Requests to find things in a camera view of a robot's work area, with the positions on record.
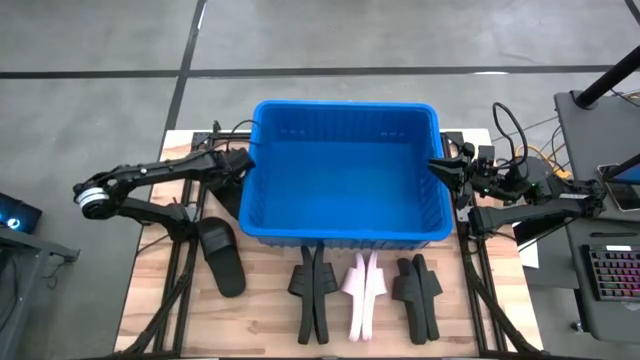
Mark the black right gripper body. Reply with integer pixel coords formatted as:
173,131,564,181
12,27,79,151
463,159,504,201

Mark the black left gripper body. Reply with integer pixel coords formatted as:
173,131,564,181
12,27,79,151
195,148,229,185

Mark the blue plastic bin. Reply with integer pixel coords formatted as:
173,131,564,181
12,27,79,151
237,99,455,250

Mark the white paper sheet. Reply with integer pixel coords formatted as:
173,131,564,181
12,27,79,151
518,238,541,269

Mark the smartphone with white edge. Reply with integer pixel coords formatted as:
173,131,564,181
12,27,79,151
597,163,640,213

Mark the blue screen tablet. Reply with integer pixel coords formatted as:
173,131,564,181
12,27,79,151
612,162,640,186

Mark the backlit rainbow keyboard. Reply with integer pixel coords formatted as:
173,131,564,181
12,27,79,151
581,243,640,302

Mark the black stand pole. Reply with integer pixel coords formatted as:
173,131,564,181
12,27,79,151
573,44,640,109

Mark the grey desk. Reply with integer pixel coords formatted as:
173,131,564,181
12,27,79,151
564,217,640,345

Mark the black computer with blue light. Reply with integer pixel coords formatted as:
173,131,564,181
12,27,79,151
0,192,44,235

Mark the dark grey side table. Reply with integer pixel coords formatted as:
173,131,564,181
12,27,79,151
0,227,81,360

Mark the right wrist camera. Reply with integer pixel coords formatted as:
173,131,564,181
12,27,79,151
474,143,497,171

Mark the grey floor cable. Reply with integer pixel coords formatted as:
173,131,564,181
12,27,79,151
492,116,560,143

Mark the yellow cable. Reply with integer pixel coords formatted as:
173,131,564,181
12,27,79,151
514,143,574,181

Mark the grey stand base plate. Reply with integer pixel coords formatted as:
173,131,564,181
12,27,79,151
553,89,640,224

